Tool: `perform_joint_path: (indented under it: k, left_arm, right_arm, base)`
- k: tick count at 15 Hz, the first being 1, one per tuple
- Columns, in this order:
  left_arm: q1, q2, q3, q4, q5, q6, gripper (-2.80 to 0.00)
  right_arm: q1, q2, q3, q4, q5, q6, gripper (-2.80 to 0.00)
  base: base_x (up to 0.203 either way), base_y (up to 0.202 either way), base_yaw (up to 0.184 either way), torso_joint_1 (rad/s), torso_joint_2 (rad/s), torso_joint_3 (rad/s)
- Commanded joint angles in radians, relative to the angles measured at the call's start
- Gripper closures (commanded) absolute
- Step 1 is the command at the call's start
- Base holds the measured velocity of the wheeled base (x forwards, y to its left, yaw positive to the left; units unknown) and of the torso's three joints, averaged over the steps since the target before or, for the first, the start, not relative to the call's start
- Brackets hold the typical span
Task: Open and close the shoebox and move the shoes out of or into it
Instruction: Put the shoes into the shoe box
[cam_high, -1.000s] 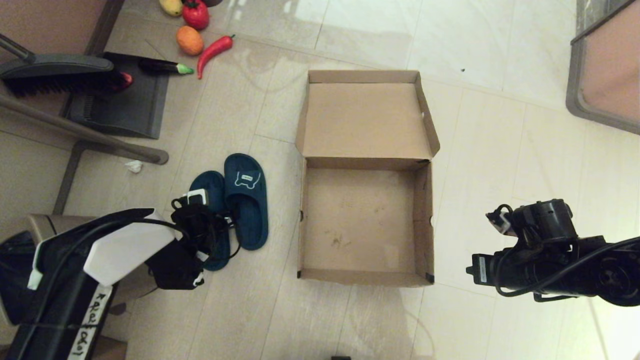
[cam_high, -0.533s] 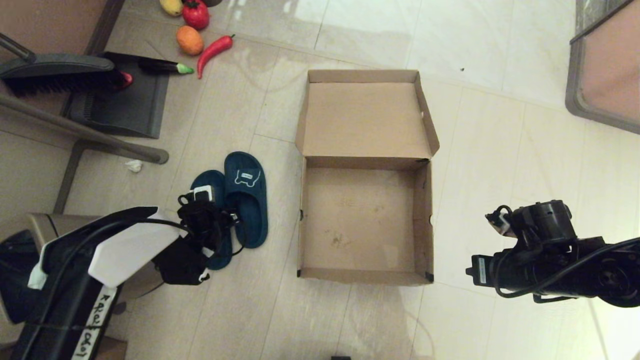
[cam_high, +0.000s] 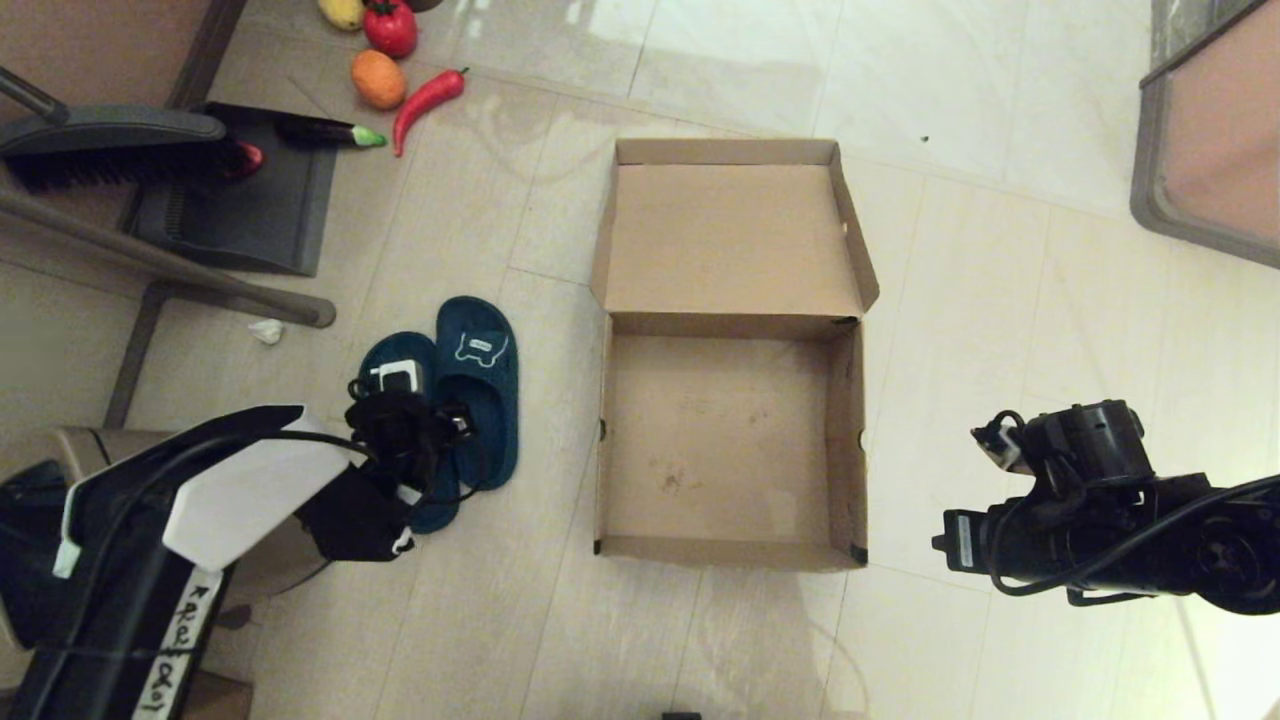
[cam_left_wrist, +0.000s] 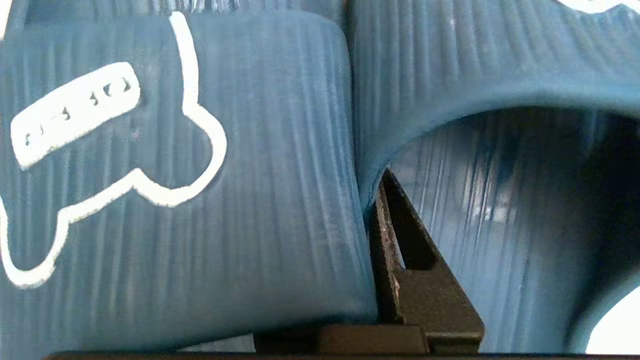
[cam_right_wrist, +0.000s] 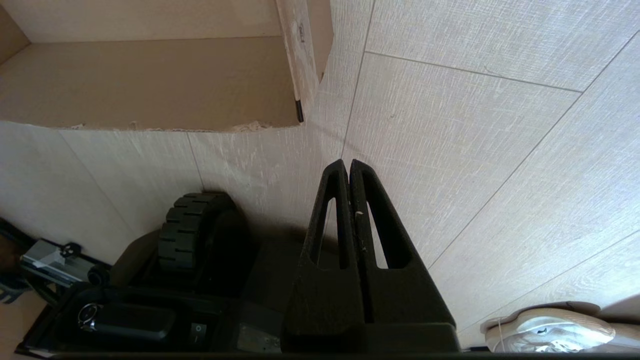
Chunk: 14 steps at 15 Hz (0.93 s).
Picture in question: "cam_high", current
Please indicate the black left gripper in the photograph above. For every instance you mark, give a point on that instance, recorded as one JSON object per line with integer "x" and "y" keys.
{"x": 435, "y": 455}

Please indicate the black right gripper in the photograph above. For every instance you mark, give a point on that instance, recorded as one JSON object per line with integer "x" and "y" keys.
{"x": 1080, "y": 540}

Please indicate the dark teal rubber slipper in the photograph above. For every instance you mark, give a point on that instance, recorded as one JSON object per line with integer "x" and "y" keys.
{"x": 485, "y": 400}
{"x": 395, "y": 350}

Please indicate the brown cardboard shoe box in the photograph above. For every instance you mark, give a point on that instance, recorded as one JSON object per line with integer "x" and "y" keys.
{"x": 730, "y": 240}

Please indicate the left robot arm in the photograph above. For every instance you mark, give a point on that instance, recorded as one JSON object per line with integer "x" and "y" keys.
{"x": 230, "y": 500}

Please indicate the crumpled white paper scrap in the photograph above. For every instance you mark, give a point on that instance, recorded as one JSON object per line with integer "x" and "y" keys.
{"x": 266, "y": 331}

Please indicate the dark grey dustpan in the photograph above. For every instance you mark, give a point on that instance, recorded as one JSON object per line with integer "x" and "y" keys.
{"x": 250, "y": 220}

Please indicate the dark purple toy eggplant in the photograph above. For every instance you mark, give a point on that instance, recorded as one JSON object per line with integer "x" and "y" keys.
{"x": 320, "y": 132}

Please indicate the red toy chili pepper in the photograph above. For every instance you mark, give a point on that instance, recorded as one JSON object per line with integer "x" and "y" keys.
{"x": 425, "y": 100}

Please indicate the brown plastic trash bin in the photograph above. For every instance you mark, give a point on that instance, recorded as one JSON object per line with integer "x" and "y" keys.
{"x": 130, "y": 445}

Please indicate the small red toy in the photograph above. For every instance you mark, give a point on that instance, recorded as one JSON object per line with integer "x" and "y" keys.
{"x": 250, "y": 158}

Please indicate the brown metal pole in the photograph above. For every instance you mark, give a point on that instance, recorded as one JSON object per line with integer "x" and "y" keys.
{"x": 150, "y": 260}

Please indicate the orange toy fruit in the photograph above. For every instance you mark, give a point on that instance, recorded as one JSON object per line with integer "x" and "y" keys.
{"x": 379, "y": 80}

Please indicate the red toy tomato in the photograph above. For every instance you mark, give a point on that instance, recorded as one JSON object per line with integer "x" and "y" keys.
{"x": 390, "y": 30}

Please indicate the dark round toy fruit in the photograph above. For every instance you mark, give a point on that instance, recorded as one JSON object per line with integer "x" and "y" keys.
{"x": 424, "y": 4}

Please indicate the yellow toy fruit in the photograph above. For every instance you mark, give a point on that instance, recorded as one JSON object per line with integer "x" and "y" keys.
{"x": 343, "y": 12}

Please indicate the black broom brush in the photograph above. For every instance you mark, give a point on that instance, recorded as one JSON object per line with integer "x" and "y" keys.
{"x": 110, "y": 150}

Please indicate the brown table grey rim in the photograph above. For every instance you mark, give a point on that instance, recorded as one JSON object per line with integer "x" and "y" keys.
{"x": 1220, "y": 140}

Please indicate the brown table grey legs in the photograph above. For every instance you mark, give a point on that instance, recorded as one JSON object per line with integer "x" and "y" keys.
{"x": 100, "y": 40}

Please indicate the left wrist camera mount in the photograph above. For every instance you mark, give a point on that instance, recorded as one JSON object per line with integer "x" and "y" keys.
{"x": 400, "y": 425}

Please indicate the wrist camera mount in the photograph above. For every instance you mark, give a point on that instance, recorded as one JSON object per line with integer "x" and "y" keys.
{"x": 1085, "y": 440}
{"x": 400, "y": 425}

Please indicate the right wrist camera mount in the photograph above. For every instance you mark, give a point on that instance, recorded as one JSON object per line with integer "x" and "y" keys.
{"x": 1085, "y": 440}

